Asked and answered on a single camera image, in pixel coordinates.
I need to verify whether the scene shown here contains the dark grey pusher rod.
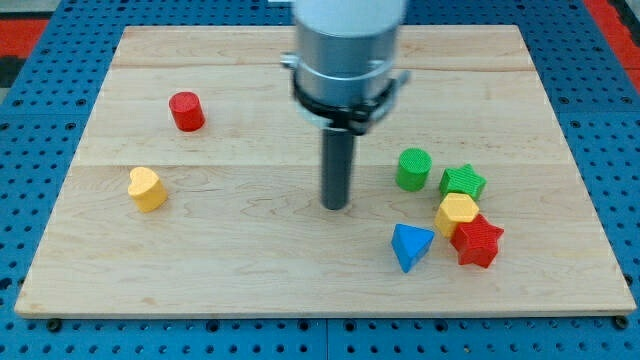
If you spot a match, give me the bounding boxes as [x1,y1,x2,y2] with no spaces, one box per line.
[321,129,354,210]

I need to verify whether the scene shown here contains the blue triangle block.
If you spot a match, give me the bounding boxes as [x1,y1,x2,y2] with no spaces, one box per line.
[391,224,435,273]

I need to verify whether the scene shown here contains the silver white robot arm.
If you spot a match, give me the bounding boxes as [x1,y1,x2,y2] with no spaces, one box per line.
[281,0,409,210]

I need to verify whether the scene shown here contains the green star block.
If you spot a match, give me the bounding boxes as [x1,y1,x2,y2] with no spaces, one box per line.
[439,164,487,201]

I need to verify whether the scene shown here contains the red star block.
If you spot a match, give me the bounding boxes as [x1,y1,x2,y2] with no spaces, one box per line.
[450,214,504,268]

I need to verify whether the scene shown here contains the green cylinder block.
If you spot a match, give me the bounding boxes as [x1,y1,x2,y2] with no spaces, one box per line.
[396,148,432,192]

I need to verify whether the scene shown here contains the yellow hexagon block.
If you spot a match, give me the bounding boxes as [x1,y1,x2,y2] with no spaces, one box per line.
[434,193,480,238]

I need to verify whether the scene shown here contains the light wooden board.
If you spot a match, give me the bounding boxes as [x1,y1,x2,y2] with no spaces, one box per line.
[15,25,636,319]

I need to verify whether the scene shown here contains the red cylinder block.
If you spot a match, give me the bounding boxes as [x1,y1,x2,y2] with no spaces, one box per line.
[168,91,205,132]

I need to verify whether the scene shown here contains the yellow heart block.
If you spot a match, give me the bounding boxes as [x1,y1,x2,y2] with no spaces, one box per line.
[128,167,168,213]

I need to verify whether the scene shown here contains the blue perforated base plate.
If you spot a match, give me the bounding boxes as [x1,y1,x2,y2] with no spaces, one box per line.
[1,0,639,359]

